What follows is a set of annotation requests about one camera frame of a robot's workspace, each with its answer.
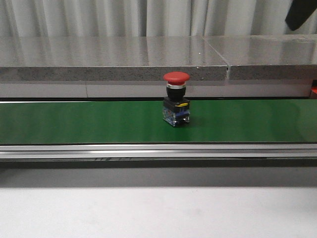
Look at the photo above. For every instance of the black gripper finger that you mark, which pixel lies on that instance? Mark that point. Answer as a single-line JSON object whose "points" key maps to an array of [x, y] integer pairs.
{"points": [[299, 12]]}

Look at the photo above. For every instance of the red mushroom push button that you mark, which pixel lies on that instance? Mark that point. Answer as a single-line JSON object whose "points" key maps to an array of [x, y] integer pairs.
{"points": [[176, 108]]}

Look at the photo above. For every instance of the grey stone slab right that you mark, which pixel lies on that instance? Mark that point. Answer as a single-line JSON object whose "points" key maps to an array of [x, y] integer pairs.
{"points": [[284, 57]]}

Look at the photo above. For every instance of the grey stone slab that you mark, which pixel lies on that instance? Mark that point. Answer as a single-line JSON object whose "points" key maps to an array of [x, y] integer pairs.
{"points": [[284, 57], [107, 59]]}

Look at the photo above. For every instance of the red plastic tray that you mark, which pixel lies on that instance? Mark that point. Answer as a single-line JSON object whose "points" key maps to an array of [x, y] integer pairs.
{"points": [[313, 93]]}

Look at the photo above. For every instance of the white base panel under slab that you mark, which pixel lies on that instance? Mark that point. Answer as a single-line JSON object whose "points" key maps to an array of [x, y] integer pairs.
{"points": [[154, 89]]}

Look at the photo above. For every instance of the green conveyor belt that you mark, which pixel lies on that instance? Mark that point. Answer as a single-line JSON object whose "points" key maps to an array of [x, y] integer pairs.
{"points": [[292, 120]]}

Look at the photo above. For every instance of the white curtain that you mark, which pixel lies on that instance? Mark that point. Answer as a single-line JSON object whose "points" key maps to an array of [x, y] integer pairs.
{"points": [[133, 18]]}

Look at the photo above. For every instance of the grey stone slab left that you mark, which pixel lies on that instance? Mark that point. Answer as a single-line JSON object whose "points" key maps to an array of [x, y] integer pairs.
{"points": [[107, 59]]}

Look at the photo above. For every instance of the aluminium conveyor frame rail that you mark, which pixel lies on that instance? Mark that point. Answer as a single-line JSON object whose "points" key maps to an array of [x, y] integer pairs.
{"points": [[159, 155]]}

